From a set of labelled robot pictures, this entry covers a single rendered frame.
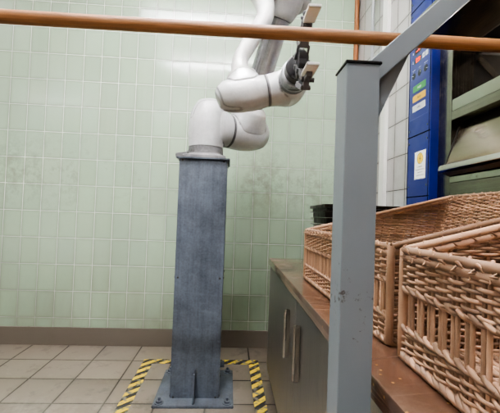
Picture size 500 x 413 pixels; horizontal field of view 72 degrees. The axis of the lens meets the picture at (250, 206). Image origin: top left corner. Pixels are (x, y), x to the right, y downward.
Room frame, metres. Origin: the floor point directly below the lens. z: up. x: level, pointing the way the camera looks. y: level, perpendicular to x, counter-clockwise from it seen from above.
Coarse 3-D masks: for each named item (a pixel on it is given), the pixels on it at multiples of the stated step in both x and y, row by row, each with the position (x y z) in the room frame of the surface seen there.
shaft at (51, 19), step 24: (24, 24) 0.75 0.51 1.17; (48, 24) 0.75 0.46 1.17; (72, 24) 0.75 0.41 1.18; (96, 24) 0.75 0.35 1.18; (120, 24) 0.75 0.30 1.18; (144, 24) 0.75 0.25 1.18; (168, 24) 0.76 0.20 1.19; (192, 24) 0.76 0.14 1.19; (216, 24) 0.76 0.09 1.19; (240, 24) 0.77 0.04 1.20; (432, 48) 0.81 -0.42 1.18; (456, 48) 0.80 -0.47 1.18; (480, 48) 0.80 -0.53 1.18
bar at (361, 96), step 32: (448, 0) 0.41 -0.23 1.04; (416, 32) 0.41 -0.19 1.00; (352, 64) 0.40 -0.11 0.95; (384, 64) 0.41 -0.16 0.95; (352, 96) 0.40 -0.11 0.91; (384, 96) 0.42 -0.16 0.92; (352, 128) 0.40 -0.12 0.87; (352, 160) 0.40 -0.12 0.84; (352, 192) 0.40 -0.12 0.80; (352, 224) 0.40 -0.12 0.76; (352, 256) 0.40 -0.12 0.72; (352, 288) 0.40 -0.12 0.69; (352, 320) 0.40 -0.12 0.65; (352, 352) 0.40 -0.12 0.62; (352, 384) 0.40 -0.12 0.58
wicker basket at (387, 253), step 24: (384, 216) 1.07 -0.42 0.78; (432, 216) 1.08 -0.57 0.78; (456, 216) 1.03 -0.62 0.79; (312, 240) 0.96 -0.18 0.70; (384, 240) 1.07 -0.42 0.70; (408, 240) 0.52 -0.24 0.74; (312, 264) 0.96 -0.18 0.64; (384, 264) 0.53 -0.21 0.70; (384, 288) 0.53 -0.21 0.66; (384, 312) 0.53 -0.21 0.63; (384, 336) 0.52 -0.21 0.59
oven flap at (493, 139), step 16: (496, 112) 0.99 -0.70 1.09; (464, 128) 1.12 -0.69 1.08; (480, 128) 1.03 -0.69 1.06; (496, 128) 0.96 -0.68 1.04; (464, 144) 1.08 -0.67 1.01; (480, 144) 1.00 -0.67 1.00; (496, 144) 0.94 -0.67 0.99; (448, 160) 1.13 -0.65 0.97; (464, 160) 1.05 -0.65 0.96; (480, 160) 0.94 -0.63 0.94; (496, 160) 0.89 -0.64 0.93
